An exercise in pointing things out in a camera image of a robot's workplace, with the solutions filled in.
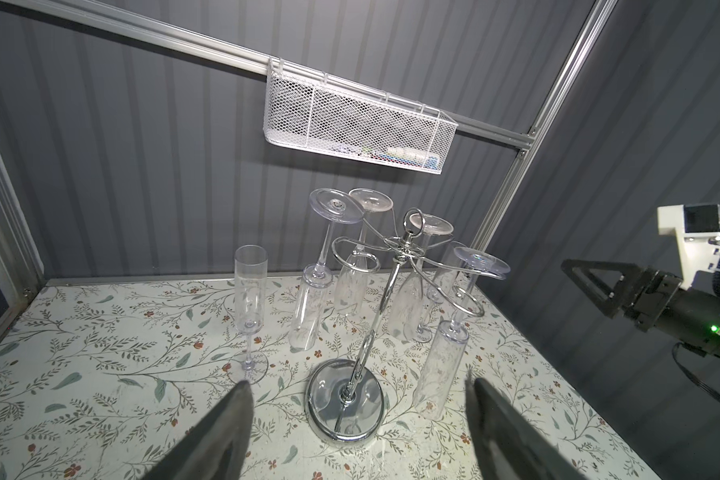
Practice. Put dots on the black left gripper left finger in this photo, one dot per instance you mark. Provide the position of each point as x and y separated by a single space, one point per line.
216 447

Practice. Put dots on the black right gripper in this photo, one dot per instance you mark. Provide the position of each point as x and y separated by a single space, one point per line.
641 295

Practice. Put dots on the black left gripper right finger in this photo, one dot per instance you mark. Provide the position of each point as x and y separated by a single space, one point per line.
505 444

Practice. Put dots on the clear wine glass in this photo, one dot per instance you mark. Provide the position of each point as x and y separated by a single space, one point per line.
251 266
463 267
352 282
337 207
405 319

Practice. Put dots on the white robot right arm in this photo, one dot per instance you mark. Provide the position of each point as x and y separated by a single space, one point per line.
685 306

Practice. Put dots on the chrome wine glass rack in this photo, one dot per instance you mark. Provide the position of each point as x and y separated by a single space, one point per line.
344 401

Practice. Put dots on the items in white basket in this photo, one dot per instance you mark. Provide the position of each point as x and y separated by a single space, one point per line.
394 155

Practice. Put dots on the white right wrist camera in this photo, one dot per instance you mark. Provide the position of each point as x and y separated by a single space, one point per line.
696 229

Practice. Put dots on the white wire mesh basket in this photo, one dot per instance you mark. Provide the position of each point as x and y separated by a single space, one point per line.
311 110

